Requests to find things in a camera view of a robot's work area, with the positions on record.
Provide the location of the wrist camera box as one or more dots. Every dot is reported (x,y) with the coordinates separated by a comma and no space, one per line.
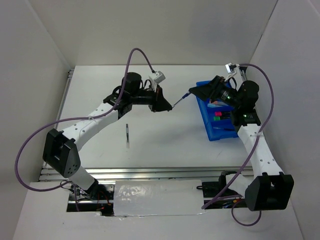
(231,68)
(157,77)

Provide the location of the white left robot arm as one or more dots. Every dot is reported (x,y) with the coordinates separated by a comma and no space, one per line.
(61,149)

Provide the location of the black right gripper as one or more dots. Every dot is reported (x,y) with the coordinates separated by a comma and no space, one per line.
(210,91)

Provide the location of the green-capped black highlighter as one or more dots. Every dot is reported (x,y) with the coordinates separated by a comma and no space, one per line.
(220,118)

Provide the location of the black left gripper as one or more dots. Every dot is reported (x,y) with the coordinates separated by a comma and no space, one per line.
(158,103)

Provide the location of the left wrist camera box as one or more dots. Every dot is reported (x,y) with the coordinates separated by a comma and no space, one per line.
(157,77)

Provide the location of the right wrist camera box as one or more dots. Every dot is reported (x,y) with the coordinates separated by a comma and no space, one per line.
(231,68)

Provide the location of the black gel pen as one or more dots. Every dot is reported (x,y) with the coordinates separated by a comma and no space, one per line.
(127,135)

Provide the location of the blue grip ballpoint pen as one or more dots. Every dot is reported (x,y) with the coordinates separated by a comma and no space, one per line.
(181,99)

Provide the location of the blue clear-capped gel pen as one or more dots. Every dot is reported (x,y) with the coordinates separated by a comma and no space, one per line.
(224,129)

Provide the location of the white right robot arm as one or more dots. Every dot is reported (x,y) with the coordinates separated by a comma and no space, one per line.
(270,188)

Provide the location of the blue compartment tray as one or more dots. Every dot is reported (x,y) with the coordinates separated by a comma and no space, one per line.
(207,115)

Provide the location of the white foil-edged panel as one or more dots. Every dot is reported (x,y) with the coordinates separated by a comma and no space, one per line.
(157,198)

